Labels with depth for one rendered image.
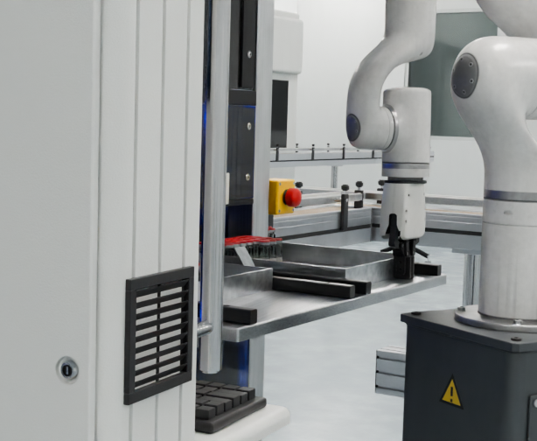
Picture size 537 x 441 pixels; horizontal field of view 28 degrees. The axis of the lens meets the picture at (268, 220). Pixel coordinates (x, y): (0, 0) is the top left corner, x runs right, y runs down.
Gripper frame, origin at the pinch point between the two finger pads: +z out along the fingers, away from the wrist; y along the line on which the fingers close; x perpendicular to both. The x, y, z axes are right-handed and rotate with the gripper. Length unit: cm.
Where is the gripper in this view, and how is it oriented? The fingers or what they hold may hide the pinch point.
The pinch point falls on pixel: (403, 267)
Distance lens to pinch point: 196.0
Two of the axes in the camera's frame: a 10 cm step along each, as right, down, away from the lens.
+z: -0.1, 10.0, 0.6
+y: -5.1, 0.5, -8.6
